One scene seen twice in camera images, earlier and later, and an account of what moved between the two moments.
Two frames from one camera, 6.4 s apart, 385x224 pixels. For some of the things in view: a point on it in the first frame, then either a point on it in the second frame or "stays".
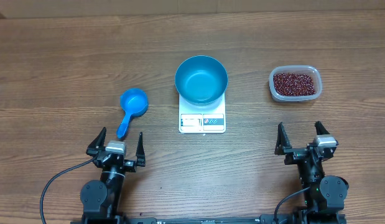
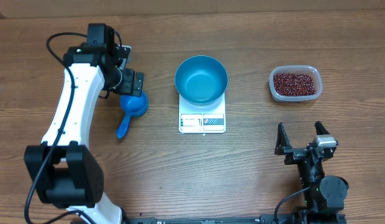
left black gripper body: (129, 164) → (125, 84)
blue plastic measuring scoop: (134, 102) stays
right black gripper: (282, 148) stays
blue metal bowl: (201, 80) stays
